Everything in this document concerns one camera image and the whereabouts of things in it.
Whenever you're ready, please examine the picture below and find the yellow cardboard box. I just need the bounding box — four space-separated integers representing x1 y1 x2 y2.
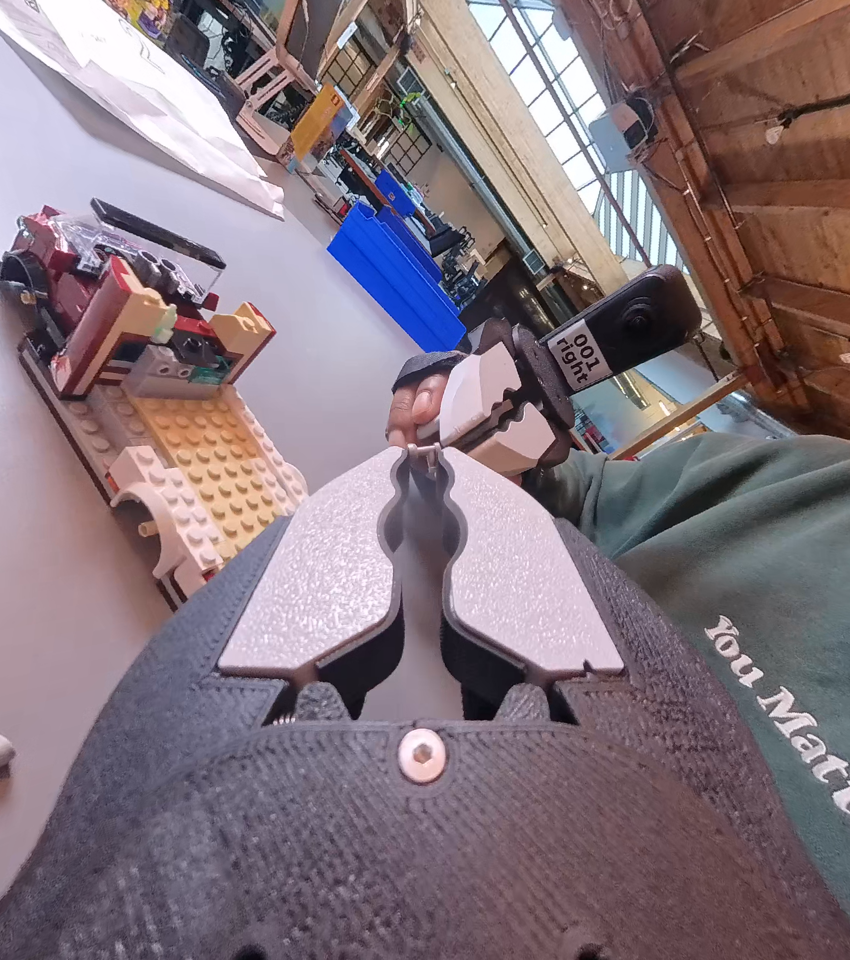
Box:
290 82 343 162

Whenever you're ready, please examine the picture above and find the person's right forearm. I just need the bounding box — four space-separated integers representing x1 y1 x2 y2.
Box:
522 433 850 560

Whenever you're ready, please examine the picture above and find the black square tile brick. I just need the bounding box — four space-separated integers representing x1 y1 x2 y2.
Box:
170 333 219 369

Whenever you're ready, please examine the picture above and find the blue storage bin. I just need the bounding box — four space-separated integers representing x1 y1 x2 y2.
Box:
353 201 463 301
326 221 467 354

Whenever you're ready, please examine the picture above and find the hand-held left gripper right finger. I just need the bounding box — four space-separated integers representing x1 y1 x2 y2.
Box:
440 447 627 687

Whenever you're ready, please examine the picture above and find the toy brick camper van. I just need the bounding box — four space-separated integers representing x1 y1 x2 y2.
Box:
0 196 309 612

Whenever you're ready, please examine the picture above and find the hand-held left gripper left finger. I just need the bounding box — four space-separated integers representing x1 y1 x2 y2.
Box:
217 447 407 682

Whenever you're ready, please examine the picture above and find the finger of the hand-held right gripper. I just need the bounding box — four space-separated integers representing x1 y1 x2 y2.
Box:
466 408 557 479
419 341 523 445

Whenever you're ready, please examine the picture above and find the person's sweater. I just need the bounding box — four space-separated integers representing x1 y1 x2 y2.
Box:
612 525 850 960

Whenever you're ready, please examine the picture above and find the grey desk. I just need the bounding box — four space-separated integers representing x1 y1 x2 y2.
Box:
0 0 471 954

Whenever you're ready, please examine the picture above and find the black wood-rimmed panel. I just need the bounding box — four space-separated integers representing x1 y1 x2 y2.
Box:
275 0 366 80

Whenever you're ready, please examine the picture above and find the white paper bag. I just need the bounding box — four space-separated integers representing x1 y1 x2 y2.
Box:
0 0 287 222

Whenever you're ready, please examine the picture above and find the grey ceiling-mounted box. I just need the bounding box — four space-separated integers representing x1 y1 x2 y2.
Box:
588 93 662 155

